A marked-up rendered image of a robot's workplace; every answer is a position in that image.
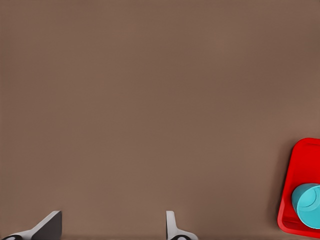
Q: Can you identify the red tray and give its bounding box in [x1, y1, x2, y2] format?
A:
[277, 137, 320, 239]

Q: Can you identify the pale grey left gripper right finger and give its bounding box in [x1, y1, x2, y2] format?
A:
[165, 210, 199, 240]

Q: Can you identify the teal cup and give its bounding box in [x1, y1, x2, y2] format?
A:
[291, 182, 320, 230]

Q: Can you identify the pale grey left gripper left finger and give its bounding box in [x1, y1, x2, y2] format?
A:
[0, 210, 63, 240]

